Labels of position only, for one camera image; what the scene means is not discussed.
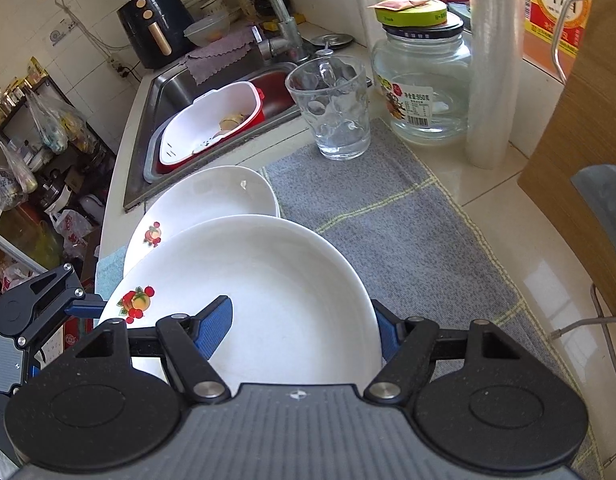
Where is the white red plastic bag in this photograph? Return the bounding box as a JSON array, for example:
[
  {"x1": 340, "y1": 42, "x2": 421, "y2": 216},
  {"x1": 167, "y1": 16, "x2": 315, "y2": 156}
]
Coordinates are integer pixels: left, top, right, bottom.
[{"x1": 49, "y1": 209, "x2": 95, "y2": 261}]

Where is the white colander basket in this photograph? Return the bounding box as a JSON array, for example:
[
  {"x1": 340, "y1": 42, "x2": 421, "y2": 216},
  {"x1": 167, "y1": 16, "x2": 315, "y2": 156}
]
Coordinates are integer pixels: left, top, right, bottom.
[{"x1": 158, "y1": 81, "x2": 262, "y2": 166}]

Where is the steel drain lid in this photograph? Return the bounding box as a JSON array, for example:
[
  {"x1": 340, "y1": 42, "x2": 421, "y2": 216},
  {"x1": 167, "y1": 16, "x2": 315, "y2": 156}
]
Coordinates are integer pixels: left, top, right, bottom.
[{"x1": 308, "y1": 32, "x2": 355, "y2": 51}]

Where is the white fruit print plate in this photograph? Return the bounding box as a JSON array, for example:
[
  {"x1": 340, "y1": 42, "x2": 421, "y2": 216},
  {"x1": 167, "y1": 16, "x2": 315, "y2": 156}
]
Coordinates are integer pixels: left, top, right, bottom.
[
  {"x1": 98, "y1": 215, "x2": 384, "y2": 386},
  {"x1": 123, "y1": 165, "x2": 281, "y2": 281}
]

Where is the orange cooking wine jug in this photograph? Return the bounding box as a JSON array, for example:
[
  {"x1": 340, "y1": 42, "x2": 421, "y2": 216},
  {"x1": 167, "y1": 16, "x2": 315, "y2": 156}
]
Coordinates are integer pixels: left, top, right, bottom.
[{"x1": 523, "y1": 0, "x2": 595, "y2": 58}]

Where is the black metal storage shelf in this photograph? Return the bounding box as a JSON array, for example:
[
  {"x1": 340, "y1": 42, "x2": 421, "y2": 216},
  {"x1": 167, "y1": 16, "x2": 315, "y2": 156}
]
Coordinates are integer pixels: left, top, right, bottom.
[{"x1": 0, "y1": 57, "x2": 116, "y2": 291}]

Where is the dark blue air fryer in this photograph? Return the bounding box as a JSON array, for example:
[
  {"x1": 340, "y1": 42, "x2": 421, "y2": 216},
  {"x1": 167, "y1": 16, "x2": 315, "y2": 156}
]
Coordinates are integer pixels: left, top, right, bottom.
[{"x1": 116, "y1": 0, "x2": 191, "y2": 71}]

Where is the steel pot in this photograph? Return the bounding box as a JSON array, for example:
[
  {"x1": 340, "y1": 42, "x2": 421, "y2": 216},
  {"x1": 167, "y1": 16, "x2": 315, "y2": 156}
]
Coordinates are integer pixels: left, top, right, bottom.
[{"x1": 38, "y1": 172, "x2": 71, "y2": 213}]

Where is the steel sink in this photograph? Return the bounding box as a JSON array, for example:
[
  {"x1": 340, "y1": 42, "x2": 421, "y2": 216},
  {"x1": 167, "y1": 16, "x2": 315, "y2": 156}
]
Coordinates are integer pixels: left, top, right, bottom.
[{"x1": 122, "y1": 57, "x2": 309, "y2": 212}]

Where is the metal wire rack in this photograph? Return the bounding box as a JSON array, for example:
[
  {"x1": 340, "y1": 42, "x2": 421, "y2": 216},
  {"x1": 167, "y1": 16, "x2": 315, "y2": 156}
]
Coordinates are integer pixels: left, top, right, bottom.
[{"x1": 548, "y1": 282, "x2": 616, "y2": 361}]

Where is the yellow-green round tin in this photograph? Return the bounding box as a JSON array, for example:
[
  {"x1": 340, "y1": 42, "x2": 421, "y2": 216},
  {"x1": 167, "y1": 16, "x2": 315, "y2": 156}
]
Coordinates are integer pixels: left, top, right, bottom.
[{"x1": 375, "y1": 0, "x2": 448, "y2": 27}]

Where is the clear glass mug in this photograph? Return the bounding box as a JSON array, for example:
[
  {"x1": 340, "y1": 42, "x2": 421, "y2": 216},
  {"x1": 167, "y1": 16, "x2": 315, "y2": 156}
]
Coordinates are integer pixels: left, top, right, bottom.
[{"x1": 285, "y1": 55, "x2": 372, "y2": 162}]

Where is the yellow packet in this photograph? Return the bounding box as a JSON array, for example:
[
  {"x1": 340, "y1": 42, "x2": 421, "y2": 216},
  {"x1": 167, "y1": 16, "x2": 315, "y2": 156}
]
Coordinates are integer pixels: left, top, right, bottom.
[{"x1": 27, "y1": 57, "x2": 51, "y2": 88}]

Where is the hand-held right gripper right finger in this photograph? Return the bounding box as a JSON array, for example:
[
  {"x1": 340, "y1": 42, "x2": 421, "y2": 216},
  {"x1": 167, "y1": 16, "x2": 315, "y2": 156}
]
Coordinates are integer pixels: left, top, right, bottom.
[{"x1": 364, "y1": 299, "x2": 524, "y2": 405}]

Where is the clear plastic lidded container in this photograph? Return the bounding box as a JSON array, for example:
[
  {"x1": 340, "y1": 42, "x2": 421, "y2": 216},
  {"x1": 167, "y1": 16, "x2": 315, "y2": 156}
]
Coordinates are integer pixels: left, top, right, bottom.
[{"x1": 183, "y1": 12, "x2": 232, "y2": 47}]

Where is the purple rag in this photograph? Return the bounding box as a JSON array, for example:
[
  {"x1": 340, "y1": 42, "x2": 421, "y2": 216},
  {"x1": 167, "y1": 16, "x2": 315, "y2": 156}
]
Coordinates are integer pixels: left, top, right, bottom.
[{"x1": 184, "y1": 27, "x2": 261, "y2": 87}]

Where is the steel faucet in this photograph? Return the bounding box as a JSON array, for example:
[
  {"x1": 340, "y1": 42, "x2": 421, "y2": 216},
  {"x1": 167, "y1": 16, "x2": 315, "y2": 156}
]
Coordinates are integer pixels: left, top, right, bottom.
[{"x1": 248, "y1": 0, "x2": 315, "y2": 64}]

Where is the wooden cutting board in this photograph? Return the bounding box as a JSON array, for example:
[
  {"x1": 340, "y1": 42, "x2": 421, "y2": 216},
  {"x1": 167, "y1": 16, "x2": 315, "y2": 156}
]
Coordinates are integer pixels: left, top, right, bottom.
[{"x1": 517, "y1": 0, "x2": 616, "y2": 322}]

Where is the grey blue checked cloth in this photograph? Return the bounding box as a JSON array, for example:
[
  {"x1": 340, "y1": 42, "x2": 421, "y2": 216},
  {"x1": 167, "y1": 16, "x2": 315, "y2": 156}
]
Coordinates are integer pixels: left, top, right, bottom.
[{"x1": 95, "y1": 120, "x2": 604, "y2": 480}]

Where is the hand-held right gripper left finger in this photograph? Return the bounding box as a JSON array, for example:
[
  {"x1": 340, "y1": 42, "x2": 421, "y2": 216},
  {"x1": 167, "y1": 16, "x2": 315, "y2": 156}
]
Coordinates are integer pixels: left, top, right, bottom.
[{"x1": 73, "y1": 296, "x2": 235, "y2": 403}]

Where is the large glass jar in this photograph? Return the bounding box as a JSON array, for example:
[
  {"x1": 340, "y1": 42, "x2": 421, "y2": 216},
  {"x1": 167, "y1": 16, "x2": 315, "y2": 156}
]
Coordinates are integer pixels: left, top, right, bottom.
[{"x1": 371, "y1": 12, "x2": 473, "y2": 147}]

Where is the small red packet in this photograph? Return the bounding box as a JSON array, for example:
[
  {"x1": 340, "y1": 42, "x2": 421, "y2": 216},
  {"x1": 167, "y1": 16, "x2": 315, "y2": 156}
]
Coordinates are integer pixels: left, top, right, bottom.
[{"x1": 366, "y1": 0, "x2": 426, "y2": 11}]

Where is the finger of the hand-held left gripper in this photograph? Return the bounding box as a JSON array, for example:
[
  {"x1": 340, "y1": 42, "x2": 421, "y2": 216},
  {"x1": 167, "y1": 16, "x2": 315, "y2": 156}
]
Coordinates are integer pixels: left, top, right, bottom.
[{"x1": 15, "y1": 263, "x2": 106, "y2": 350}]

